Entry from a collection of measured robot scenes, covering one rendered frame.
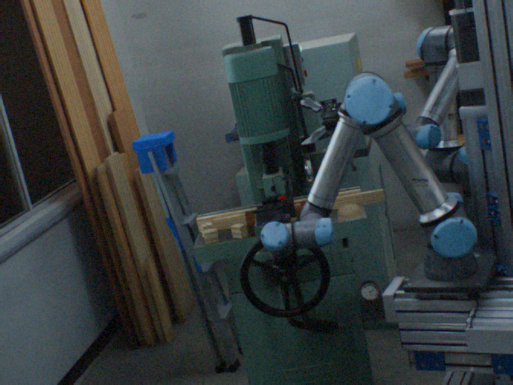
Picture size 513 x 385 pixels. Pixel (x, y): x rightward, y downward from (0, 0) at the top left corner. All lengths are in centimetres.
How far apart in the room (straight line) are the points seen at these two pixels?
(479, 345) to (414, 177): 49
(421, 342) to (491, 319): 27
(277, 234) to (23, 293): 189
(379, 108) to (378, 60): 305
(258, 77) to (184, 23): 261
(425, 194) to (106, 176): 229
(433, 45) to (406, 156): 78
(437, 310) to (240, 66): 101
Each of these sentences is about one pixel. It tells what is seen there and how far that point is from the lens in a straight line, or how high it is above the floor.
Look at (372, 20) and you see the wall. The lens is 496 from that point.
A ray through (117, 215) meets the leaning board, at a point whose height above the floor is 74.
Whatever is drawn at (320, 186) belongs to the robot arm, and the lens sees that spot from 215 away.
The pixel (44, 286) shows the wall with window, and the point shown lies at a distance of 387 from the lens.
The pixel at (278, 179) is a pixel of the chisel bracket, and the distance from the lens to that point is 269.
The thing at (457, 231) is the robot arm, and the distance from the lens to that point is 204.
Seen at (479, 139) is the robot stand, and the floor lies 116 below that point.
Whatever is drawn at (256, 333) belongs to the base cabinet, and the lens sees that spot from 276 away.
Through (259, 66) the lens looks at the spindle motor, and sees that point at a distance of 259.
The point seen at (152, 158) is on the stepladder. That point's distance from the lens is 349.
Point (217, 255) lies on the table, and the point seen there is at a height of 86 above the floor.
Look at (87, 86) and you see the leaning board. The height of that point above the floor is 139.
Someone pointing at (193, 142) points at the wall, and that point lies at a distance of 527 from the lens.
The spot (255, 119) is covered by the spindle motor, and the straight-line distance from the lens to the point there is 262.
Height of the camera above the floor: 168
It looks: 14 degrees down
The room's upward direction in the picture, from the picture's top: 12 degrees counter-clockwise
